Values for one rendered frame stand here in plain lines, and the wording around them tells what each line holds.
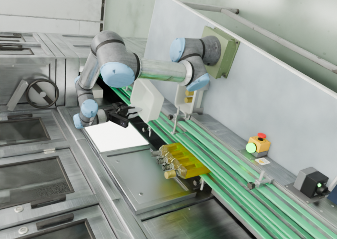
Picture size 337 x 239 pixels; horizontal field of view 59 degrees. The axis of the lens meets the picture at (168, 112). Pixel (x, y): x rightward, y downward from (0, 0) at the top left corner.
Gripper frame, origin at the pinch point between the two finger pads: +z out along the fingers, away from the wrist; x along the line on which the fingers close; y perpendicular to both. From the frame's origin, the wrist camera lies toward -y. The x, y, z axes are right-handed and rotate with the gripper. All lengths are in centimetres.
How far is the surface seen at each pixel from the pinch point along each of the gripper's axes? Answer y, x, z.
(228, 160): -55, -4, 17
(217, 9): 61, -35, 93
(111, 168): -14.5, 21.8, -22.3
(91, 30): 341, 77, 83
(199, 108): -9.6, -0.2, 33.2
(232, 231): -71, 24, 14
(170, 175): -42.6, 7.6, -4.9
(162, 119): 3.9, 12.4, 17.5
